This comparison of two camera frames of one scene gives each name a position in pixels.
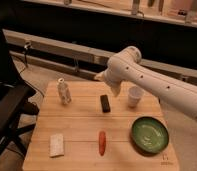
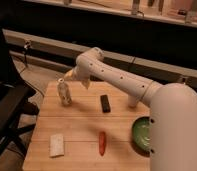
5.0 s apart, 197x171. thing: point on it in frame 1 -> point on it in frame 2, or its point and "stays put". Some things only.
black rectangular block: [105, 103] stays put
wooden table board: [83, 126] stays put
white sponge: [56, 145] stays put
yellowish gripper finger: [100, 76] -> [69, 75]
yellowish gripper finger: [116, 89] -> [86, 83]
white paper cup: [134, 95] stays put
